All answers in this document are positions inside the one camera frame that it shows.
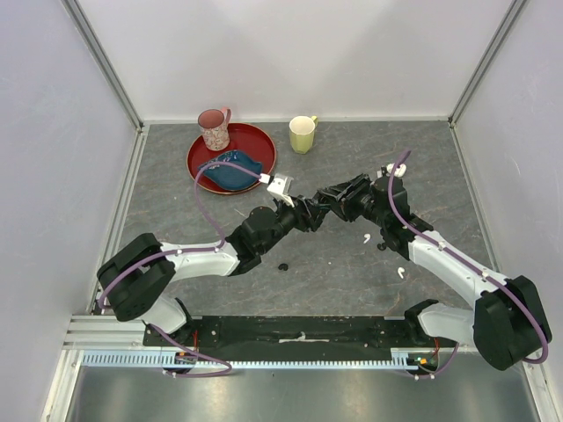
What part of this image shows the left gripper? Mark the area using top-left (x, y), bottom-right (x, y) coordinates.
top-left (259, 194), bottom-right (332, 254)

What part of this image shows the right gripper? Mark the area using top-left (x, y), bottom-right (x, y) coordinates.
top-left (318, 172), bottom-right (388, 228)

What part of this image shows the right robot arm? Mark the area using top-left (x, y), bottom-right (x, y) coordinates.
top-left (315, 174), bottom-right (552, 370)

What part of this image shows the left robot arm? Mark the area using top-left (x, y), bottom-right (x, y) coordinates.
top-left (97, 198), bottom-right (329, 346)

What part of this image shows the white earbud charging case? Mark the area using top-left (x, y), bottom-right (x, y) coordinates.
top-left (395, 164), bottom-right (406, 178)

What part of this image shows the yellow-green mug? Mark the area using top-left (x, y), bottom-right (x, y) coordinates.
top-left (289, 116), bottom-right (318, 154)

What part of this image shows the red round tray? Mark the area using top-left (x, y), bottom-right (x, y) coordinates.
top-left (186, 123), bottom-right (276, 194)

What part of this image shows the pink floral mug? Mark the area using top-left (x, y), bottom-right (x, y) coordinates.
top-left (197, 107), bottom-right (231, 151)

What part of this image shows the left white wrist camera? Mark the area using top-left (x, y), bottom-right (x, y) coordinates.
top-left (259, 173), bottom-right (295, 207)

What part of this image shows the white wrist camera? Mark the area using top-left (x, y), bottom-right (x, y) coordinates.
top-left (259, 173), bottom-right (295, 207)
top-left (377, 163), bottom-right (401, 178)

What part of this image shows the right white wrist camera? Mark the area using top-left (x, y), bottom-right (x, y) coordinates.
top-left (377, 163), bottom-right (401, 178)

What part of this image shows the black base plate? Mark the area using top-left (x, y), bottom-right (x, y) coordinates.
top-left (143, 314), bottom-right (458, 363)

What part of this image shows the light blue cable duct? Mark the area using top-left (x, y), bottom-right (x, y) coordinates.
top-left (81, 350), bottom-right (419, 371)

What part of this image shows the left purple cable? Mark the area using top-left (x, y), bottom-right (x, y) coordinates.
top-left (98, 162), bottom-right (271, 380)

